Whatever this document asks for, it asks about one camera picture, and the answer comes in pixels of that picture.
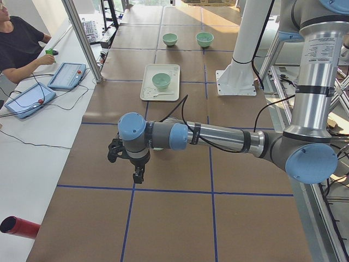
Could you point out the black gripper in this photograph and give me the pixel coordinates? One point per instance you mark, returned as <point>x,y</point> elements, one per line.
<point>139,162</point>

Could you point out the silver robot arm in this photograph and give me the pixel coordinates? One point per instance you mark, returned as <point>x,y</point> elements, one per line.
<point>303,150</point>

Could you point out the white plastic spoon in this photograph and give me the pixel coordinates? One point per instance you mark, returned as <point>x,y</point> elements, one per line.
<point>162,94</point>

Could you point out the pale green serving tray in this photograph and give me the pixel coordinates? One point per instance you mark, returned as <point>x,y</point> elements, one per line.
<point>148,89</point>

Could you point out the green bowl on tray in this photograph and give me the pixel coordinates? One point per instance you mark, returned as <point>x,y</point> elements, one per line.
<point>161,81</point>

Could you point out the blue teach pendant far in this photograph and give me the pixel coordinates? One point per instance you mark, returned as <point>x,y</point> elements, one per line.
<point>67,76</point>

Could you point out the blue teach pendant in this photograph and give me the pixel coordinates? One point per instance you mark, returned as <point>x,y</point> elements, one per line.
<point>30,101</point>
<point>67,76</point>

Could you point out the blue teach pendant near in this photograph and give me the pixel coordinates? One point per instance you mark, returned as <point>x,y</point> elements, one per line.
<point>30,101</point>

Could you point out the red cylinder tube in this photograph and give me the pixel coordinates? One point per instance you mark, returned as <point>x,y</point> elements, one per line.
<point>19,227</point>

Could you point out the green handheld device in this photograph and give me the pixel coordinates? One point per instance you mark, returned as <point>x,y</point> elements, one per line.
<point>50,52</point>

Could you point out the green bowl with ice cubes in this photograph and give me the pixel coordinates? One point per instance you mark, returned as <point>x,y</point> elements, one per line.
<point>204,39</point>

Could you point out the black keyboard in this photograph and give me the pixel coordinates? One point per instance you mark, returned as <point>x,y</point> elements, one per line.
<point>92,32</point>

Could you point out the person in black shirt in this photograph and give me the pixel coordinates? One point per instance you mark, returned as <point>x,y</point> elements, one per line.
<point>20,47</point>

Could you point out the aluminium frame post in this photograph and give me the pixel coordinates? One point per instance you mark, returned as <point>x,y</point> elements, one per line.
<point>74,18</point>

